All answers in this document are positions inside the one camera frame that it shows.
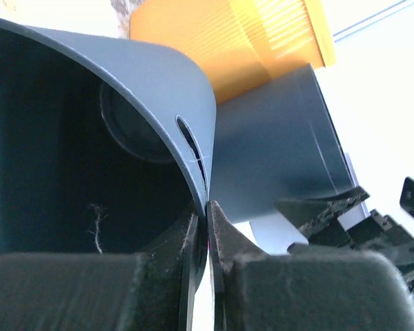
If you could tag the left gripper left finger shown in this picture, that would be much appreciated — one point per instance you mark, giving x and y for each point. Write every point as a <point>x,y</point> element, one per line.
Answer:
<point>152,289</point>

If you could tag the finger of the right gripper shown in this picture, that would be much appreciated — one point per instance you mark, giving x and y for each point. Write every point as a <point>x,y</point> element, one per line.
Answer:
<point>311,216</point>

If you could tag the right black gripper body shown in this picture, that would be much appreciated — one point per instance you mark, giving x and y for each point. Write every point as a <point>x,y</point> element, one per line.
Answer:
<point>376,233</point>

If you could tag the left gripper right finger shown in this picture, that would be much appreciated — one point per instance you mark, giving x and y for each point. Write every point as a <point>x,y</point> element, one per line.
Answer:
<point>311,291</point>

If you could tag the slate blue tapered bin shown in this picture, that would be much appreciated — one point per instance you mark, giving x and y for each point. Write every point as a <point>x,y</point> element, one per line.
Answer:
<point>103,142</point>

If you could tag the large dark navy bin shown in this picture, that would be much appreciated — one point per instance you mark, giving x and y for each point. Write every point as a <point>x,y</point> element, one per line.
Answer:
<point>275,142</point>

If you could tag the yellow mesh basket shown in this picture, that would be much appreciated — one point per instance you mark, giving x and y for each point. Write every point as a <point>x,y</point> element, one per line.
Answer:
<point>240,44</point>

